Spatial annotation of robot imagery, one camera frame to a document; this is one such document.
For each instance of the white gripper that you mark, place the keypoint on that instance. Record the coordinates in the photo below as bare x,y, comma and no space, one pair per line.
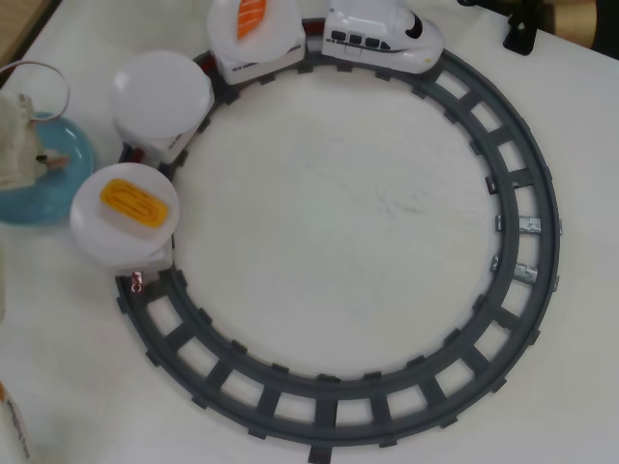
19,145

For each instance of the blue round dish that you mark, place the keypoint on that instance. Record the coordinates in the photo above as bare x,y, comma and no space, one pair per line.
72,145

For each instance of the yellow egg sushi toy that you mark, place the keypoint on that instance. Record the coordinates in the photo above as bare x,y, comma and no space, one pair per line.
135,203

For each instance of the salmon sushi toy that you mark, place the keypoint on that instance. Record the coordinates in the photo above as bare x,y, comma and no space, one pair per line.
251,17

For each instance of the white Shinkansen toy locomotive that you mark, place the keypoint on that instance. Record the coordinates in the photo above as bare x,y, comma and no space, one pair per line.
377,29

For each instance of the white round plate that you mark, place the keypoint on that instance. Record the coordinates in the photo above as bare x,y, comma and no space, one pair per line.
94,227
285,34
155,92

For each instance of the white train car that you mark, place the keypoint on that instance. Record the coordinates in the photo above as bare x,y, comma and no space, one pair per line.
150,263
164,146
251,71

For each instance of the white orange printed package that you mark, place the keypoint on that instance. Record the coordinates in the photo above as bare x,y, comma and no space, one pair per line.
14,425

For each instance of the silver tape piece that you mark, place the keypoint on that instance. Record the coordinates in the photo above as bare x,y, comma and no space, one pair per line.
498,223
530,225
495,265
526,271

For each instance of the black clamp stand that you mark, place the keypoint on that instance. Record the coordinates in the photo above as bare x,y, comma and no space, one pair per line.
520,38

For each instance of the grey circular toy rail track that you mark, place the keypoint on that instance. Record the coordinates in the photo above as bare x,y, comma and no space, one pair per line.
529,177

